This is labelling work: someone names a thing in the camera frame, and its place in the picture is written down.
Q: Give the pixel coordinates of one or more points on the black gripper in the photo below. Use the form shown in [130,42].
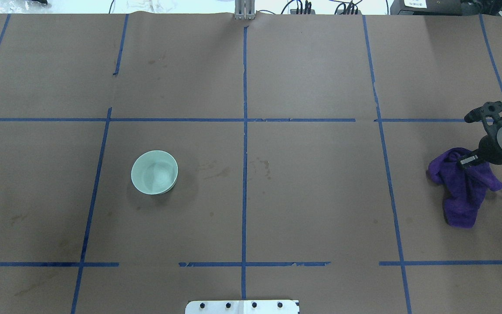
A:
[489,150]

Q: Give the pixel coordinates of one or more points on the purple cloth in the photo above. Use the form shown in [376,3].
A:
[466,188]

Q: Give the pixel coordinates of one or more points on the light green ceramic bowl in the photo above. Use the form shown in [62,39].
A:
[154,172]

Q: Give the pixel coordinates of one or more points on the black device at back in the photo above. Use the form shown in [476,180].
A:
[436,7]

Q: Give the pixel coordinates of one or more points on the white metal mounting plate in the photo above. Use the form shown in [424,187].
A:
[243,307]

